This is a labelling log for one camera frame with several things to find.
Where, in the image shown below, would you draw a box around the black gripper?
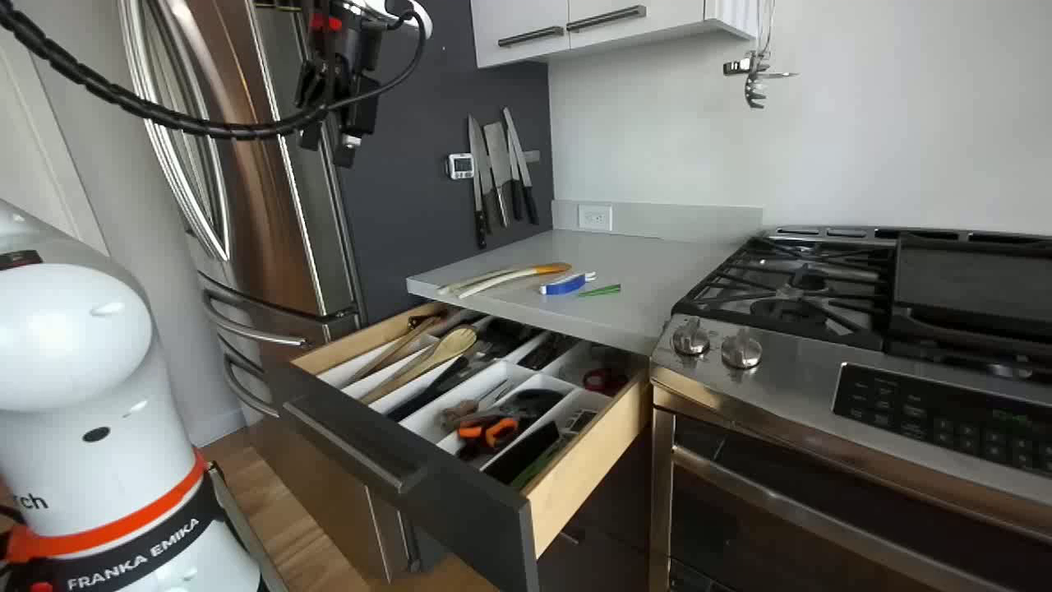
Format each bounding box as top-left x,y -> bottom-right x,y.
292,0 -> 389,170

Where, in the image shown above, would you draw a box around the black and red scissors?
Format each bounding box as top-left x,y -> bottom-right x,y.
579,364 -> 635,397

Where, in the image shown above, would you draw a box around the open wooden kitchen drawer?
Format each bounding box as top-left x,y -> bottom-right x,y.
259,300 -> 655,592

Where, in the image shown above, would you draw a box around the stainless steel refrigerator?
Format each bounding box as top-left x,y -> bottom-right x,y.
109,0 -> 370,425

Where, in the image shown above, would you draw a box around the wooden spatula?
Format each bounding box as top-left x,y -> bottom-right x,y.
324,304 -> 446,382

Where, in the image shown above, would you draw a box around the white upper cabinet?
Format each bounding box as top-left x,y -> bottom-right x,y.
471,0 -> 764,72

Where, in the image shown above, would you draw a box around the wooden spoon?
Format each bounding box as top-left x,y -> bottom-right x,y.
357,323 -> 484,407

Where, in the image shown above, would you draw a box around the blue and white utensil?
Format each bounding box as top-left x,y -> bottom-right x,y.
536,270 -> 598,300

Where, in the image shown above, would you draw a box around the white cutlery organizer tray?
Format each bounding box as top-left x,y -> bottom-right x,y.
315,308 -> 619,490

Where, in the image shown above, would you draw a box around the orange and black tool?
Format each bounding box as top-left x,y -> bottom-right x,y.
454,407 -> 522,454

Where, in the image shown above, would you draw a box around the silver stove knob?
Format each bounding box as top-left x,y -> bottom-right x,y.
720,328 -> 769,375
672,319 -> 715,362

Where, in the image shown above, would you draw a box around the hanging metal utensils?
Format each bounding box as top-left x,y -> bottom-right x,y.
720,0 -> 798,112

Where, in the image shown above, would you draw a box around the stainless steel gas range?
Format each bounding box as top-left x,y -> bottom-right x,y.
644,223 -> 1052,592

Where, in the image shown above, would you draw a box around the black stove griddle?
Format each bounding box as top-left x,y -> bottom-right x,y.
883,234 -> 1052,342

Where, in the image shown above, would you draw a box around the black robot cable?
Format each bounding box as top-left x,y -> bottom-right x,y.
0,0 -> 438,144

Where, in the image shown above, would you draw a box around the orange handled knife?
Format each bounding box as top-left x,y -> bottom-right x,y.
438,260 -> 575,304

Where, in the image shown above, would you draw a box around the white wall outlet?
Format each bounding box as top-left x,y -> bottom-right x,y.
575,202 -> 619,234

